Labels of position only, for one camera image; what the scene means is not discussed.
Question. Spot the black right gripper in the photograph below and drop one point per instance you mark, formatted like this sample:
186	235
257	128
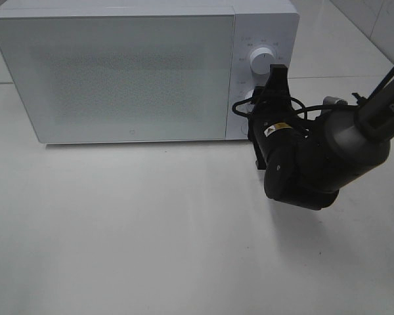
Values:
277	119

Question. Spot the round door release button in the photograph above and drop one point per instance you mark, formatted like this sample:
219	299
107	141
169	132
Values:
244	129

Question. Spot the white timer knob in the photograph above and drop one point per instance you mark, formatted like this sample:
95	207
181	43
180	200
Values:
249	105

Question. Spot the white microwave door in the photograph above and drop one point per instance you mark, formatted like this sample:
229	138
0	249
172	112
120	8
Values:
121	79

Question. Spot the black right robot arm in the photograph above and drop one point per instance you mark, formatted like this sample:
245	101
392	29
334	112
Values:
309	154

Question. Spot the upper white power knob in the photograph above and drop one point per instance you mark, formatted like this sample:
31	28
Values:
260	60

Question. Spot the white microwave oven body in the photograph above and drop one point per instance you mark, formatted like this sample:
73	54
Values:
256	24

